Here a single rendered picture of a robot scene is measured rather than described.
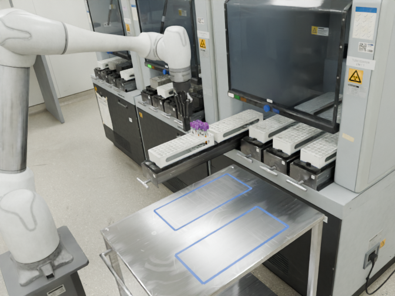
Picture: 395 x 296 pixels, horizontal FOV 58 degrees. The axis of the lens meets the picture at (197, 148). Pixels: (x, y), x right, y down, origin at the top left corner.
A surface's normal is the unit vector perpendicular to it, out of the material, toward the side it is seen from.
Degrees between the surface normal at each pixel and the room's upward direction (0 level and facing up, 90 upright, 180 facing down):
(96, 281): 0
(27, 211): 64
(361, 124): 90
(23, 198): 4
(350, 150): 90
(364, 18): 90
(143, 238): 0
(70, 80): 90
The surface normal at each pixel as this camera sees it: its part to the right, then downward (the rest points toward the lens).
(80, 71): 0.59, 0.34
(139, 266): -0.09, -0.87
